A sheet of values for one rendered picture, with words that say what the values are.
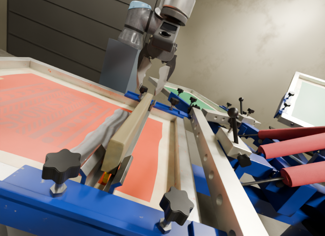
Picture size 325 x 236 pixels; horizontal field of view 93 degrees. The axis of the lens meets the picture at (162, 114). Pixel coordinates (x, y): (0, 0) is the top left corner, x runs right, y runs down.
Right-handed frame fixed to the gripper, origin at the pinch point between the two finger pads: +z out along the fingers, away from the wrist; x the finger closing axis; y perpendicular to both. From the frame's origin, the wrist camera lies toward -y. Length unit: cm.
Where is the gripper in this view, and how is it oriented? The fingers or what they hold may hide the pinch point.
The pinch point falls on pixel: (147, 88)
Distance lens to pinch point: 44.6
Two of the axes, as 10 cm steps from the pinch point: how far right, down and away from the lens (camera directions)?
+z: -3.6, 8.7, 3.3
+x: -9.3, -3.6, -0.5
